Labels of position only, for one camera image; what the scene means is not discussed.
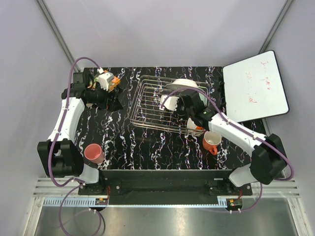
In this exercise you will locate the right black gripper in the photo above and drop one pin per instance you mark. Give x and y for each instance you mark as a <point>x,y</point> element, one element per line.
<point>179,101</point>

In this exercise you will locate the white orange bowl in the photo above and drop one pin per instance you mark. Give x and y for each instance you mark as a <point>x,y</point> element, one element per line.
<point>192,125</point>

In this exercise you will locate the pink plastic cup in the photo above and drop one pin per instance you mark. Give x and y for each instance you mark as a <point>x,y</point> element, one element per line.
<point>94,153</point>

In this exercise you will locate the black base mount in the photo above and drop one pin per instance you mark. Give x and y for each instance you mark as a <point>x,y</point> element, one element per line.
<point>128,181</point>

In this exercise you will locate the aluminium rail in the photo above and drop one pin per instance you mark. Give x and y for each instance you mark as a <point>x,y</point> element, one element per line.
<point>68,196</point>

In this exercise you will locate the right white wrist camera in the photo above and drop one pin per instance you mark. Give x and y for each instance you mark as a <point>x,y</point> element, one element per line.
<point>170,104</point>

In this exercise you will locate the orange book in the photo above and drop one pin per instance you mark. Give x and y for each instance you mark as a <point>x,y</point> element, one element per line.
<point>112,80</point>

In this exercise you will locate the orange mug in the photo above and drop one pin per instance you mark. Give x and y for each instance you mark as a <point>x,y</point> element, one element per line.
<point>211,141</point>

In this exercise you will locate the wire dish rack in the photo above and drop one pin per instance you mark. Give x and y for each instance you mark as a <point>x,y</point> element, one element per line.
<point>145,109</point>

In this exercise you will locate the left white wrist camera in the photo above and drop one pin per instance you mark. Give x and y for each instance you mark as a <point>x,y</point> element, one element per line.
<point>104,79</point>

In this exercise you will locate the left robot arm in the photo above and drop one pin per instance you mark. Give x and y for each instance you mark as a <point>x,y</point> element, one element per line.
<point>58,154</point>

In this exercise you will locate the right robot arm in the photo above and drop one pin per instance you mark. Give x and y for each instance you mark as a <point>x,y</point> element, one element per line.
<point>267,152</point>

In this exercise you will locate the white board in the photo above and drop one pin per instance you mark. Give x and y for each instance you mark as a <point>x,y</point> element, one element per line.
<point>254,88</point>

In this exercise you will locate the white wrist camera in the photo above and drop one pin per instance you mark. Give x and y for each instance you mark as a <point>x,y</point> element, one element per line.
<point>104,79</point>
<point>170,104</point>

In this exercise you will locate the white scalloped plate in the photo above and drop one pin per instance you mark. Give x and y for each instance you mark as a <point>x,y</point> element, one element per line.
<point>181,84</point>

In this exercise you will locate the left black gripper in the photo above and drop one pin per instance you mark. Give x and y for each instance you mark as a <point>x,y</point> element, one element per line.
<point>114,104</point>

